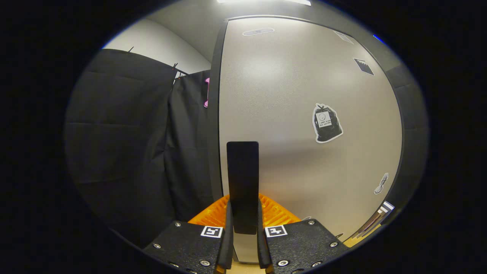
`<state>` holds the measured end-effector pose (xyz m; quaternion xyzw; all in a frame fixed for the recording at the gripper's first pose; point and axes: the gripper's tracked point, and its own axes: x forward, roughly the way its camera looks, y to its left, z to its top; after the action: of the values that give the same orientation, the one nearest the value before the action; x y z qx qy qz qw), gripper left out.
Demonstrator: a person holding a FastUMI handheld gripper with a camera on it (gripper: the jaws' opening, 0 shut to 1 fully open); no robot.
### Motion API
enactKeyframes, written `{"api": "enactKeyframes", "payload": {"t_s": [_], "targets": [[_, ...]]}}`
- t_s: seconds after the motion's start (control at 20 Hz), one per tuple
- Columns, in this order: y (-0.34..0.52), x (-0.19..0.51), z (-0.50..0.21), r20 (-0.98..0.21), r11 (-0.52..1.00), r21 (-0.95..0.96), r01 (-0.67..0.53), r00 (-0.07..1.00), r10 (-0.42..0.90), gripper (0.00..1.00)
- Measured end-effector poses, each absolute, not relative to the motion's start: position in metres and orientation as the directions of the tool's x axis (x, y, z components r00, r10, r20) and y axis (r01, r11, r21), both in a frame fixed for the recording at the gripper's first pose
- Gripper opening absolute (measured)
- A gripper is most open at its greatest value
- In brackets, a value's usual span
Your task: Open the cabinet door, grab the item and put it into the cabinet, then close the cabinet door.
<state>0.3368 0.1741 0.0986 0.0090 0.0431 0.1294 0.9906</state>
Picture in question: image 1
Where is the black backdrop cloth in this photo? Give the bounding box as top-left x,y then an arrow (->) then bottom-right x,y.
64,49 -> 430,248

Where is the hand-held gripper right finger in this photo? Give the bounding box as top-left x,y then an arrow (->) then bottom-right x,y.
257,194 -> 349,274

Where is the dark grey tall cabinet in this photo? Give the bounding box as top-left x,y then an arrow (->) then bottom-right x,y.
207,14 -> 409,263

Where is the black door handle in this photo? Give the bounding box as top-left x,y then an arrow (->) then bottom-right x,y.
227,141 -> 259,235

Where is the large square ceiling light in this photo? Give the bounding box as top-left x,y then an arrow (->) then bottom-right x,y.
217,0 -> 312,6

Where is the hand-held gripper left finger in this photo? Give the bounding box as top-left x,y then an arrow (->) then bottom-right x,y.
143,195 -> 234,274

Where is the maroon book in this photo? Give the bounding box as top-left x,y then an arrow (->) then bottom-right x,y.
352,207 -> 387,238

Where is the white spine book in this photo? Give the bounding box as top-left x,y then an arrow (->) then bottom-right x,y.
356,205 -> 392,238

